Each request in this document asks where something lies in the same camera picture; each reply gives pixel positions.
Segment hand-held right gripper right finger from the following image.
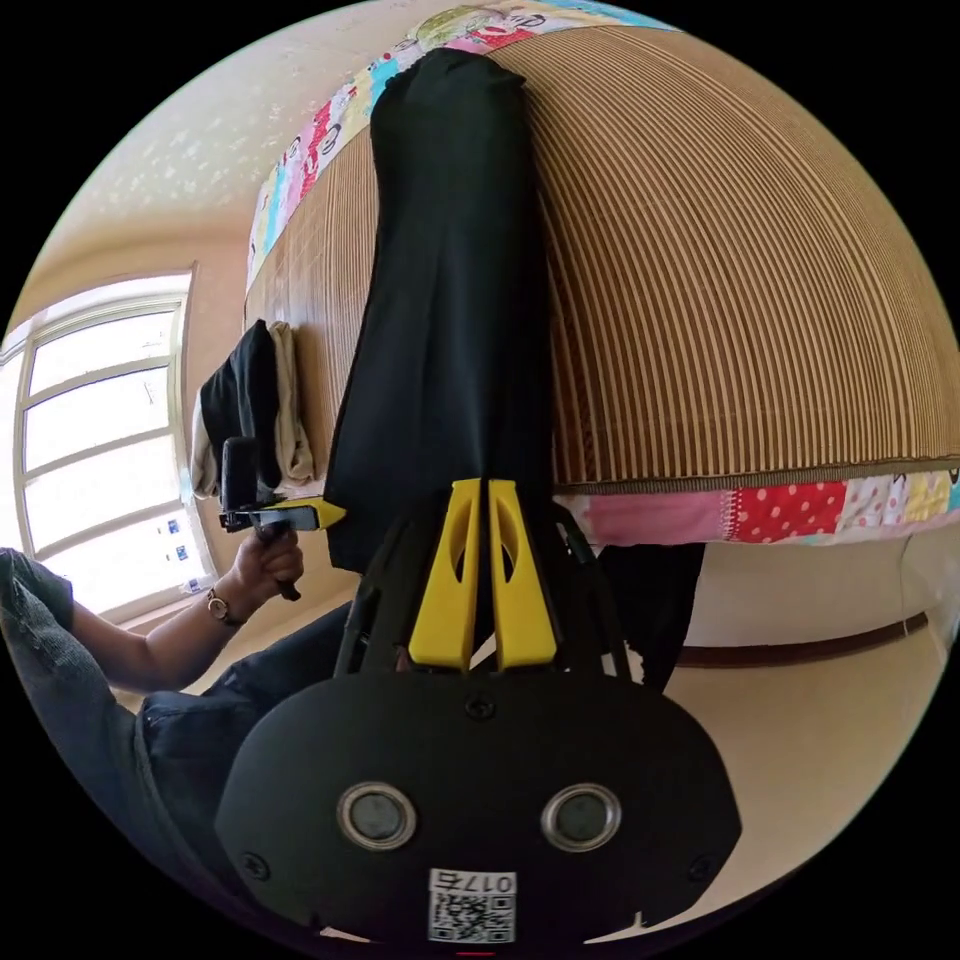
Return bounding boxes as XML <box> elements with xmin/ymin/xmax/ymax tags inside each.
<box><xmin>487</xmin><ymin>478</ymin><xmax>561</xmax><ymax>671</ymax></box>

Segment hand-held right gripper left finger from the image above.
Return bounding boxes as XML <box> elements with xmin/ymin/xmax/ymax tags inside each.
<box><xmin>407</xmin><ymin>479</ymin><xmax>483</xmax><ymax>670</ymax></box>

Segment black pants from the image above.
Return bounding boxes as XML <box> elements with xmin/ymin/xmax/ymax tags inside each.
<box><xmin>323</xmin><ymin>47</ymin><xmax>707</xmax><ymax>690</ymax></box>

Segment person's left forearm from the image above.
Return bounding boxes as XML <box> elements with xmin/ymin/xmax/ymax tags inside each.
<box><xmin>110</xmin><ymin>584</ymin><xmax>250</xmax><ymax>696</ymax></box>

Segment person's left hand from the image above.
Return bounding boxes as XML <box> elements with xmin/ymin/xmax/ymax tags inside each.
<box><xmin>233</xmin><ymin>528</ymin><xmax>306</xmax><ymax>603</ymax></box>

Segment pile of clothes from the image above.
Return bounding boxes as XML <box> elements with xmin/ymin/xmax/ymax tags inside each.
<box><xmin>188</xmin><ymin>318</ymin><xmax>317</xmax><ymax>501</ymax></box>

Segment window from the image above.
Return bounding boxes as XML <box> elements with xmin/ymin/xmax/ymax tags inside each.
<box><xmin>0</xmin><ymin>268</ymin><xmax>202</xmax><ymax>625</ymax></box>

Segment person's body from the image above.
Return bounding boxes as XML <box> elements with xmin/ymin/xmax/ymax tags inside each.
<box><xmin>0</xmin><ymin>547</ymin><xmax>355</xmax><ymax>913</ymax></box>

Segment bed with woven mat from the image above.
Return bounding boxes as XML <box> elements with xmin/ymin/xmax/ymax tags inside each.
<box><xmin>243</xmin><ymin>0</ymin><xmax>960</xmax><ymax>550</ymax></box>

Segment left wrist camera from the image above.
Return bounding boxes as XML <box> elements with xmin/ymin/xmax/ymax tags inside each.
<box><xmin>220</xmin><ymin>437</ymin><xmax>262</xmax><ymax>514</ymax></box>

